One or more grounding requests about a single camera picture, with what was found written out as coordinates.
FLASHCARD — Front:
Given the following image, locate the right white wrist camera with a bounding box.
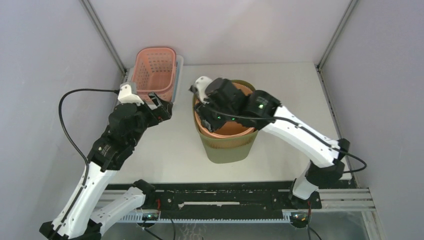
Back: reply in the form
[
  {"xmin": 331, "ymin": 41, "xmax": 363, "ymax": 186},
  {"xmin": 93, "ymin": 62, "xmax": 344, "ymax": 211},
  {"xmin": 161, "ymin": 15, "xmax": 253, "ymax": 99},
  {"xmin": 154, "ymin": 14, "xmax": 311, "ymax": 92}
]
[{"xmin": 188, "ymin": 76, "xmax": 213, "ymax": 103}]

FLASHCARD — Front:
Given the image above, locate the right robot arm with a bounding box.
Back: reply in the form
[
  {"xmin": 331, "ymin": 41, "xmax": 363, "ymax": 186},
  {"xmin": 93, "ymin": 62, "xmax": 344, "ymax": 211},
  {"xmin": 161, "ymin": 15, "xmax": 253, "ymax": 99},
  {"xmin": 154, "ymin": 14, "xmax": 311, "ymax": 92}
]
[{"xmin": 189, "ymin": 76, "xmax": 350, "ymax": 208}]

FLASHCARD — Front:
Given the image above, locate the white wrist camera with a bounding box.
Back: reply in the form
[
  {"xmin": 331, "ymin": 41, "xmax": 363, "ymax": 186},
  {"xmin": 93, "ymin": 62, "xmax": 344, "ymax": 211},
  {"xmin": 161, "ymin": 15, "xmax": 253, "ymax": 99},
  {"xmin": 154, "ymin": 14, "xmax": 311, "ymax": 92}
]
[
  {"xmin": 188, "ymin": 76, "xmax": 213, "ymax": 103},
  {"xmin": 117, "ymin": 81, "xmax": 145, "ymax": 106}
]

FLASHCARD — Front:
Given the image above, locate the orange plastic bucket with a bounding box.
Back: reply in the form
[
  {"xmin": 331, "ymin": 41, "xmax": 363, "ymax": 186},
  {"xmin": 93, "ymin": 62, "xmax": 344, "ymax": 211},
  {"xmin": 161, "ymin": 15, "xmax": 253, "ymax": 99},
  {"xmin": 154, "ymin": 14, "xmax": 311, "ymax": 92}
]
[{"xmin": 193, "ymin": 80, "xmax": 255, "ymax": 139}]

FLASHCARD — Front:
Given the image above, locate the green plastic waste bin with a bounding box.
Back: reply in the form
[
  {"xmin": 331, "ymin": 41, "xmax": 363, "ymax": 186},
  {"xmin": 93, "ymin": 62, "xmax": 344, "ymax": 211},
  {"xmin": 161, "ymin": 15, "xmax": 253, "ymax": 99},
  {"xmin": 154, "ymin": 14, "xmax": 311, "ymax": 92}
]
[{"xmin": 192, "ymin": 79, "xmax": 259, "ymax": 165}]

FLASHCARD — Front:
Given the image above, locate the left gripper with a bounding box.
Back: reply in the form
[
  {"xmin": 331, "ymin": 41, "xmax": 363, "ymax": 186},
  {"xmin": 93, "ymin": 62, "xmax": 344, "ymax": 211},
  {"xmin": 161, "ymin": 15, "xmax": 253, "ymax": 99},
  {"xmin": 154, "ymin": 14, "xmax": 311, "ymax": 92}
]
[{"xmin": 128, "ymin": 91, "xmax": 173, "ymax": 147}]

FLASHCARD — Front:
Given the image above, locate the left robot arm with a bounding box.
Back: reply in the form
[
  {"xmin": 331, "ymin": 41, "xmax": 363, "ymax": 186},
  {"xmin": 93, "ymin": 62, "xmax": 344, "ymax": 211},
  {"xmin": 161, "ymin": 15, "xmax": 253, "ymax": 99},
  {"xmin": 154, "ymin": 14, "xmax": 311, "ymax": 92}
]
[{"xmin": 39, "ymin": 92, "xmax": 173, "ymax": 240}]

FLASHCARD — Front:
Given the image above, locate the blue perforated basket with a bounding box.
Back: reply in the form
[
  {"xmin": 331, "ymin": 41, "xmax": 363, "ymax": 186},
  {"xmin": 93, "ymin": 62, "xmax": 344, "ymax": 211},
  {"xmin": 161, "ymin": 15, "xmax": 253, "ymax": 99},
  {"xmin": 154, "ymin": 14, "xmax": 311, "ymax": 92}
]
[{"xmin": 172, "ymin": 61, "xmax": 182, "ymax": 103}]

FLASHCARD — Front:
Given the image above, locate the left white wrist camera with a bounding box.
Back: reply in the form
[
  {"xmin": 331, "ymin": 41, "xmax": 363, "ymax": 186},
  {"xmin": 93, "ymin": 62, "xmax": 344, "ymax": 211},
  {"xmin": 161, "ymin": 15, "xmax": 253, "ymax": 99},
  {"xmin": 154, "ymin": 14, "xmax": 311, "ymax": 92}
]
[{"xmin": 117, "ymin": 81, "xmax": 145, "ymax": 106}]

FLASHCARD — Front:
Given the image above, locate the pink perforated basket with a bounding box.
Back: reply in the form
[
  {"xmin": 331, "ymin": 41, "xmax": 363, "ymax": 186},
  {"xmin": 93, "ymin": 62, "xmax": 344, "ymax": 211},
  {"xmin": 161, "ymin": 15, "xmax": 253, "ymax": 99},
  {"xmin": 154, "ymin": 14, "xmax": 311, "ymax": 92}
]
[{"xmin": 131, "ymin": 47, "xmax": 177, "ymax": 103}]

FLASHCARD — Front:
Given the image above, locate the white plastic basket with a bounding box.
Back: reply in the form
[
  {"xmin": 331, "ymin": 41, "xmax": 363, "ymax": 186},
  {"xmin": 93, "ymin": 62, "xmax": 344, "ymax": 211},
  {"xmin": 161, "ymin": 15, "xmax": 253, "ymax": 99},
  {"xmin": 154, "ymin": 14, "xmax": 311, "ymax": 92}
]
[{"xmin": 122, "ymin": 54, "xmax": 184, "ymax": 93}]

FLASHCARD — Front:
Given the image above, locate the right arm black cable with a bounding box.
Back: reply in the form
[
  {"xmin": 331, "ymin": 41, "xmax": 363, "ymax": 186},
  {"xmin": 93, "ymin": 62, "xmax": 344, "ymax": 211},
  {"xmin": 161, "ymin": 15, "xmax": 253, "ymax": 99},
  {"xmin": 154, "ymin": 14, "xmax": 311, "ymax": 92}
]
[{"xmin": 195, "ymin": 96, "xmax": 368, "ymax": 175}]

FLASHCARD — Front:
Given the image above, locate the black mounting base rail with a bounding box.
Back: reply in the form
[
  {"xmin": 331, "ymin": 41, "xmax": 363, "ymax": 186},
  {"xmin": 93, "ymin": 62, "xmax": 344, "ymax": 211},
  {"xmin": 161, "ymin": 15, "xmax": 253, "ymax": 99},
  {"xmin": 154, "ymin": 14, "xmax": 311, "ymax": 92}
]
[{"xmin": 102, "ymin": 180, "xmax": 323, "ymax": 221}]

